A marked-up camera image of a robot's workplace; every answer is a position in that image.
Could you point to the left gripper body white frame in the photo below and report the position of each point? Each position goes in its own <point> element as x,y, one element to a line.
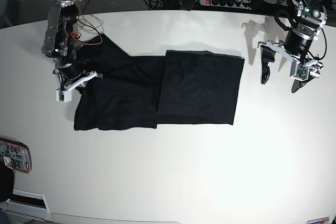
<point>314,65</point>

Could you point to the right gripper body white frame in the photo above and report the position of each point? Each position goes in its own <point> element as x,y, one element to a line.
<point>78,82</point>

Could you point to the black T-shirt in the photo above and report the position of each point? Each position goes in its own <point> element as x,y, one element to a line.
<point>180,87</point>

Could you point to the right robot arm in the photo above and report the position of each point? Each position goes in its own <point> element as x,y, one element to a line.
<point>59,45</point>

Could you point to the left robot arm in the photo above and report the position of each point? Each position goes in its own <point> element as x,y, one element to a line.
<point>303,26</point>

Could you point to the orange clear parts box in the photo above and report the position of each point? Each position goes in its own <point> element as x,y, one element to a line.
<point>16,155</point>

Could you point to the white device at table edge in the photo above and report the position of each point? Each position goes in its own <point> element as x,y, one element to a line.
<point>26,204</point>

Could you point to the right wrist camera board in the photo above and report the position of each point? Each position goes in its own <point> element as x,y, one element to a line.
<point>63,96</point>

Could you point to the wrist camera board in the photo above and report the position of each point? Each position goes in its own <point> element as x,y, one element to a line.
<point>63,96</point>
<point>299,71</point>

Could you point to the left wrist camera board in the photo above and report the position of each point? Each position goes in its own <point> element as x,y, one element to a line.
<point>299,71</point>

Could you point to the white power strip red switch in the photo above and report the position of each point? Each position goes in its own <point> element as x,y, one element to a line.
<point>242,4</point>

